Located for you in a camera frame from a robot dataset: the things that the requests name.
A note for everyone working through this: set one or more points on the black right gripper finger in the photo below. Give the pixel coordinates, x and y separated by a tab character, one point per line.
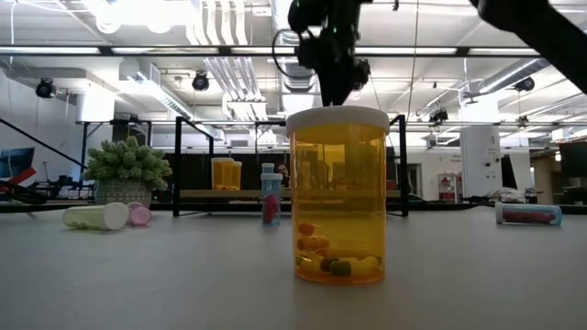
344	84
329	87

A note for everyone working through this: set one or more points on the black aluminium table frame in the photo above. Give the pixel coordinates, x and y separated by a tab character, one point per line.
458	206

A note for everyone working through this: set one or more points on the white rack with red items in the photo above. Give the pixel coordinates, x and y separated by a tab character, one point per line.
449	188

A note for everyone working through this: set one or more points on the white square pillar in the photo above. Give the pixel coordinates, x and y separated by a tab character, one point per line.
479	160

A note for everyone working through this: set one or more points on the black beam with light strips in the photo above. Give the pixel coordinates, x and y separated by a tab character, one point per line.
224	51

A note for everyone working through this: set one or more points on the blue monitor screen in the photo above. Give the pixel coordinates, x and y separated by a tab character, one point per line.
16	160

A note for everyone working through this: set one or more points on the black metal rack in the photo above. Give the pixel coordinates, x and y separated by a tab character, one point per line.
114	122

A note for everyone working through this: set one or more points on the white cloth bundle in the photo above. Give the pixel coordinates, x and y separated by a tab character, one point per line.
504	194

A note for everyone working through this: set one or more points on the blue capped vial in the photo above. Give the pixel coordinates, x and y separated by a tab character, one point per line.
271	201

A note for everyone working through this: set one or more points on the green succulent plant in pot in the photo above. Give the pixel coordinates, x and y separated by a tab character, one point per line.
128	165

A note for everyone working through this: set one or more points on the silver round air duct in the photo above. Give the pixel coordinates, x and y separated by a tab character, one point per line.
280	14

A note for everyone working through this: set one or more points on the black round spotlight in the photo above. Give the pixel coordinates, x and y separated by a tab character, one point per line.
525	84
363	73
200	81
45	88
439	115

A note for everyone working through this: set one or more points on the clear bottle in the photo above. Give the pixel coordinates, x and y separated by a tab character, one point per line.
91	217

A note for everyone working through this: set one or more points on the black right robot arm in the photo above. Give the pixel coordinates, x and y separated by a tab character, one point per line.
541	32

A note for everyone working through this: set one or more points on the black room divider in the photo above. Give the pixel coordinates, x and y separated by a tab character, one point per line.
197	174

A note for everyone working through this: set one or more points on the orange medicine bottle white cap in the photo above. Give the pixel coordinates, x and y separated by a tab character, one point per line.
222	174
237	176
338	183

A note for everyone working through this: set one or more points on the wooden shelf black metal legs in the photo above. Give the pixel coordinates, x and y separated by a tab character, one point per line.
229	194

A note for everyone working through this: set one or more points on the person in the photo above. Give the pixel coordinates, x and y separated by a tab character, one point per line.
283	172

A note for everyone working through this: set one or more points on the dark monitor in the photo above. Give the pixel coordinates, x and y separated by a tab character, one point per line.
573	160

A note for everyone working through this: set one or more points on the pink medicine bottle white cap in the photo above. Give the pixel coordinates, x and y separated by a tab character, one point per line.
140	215

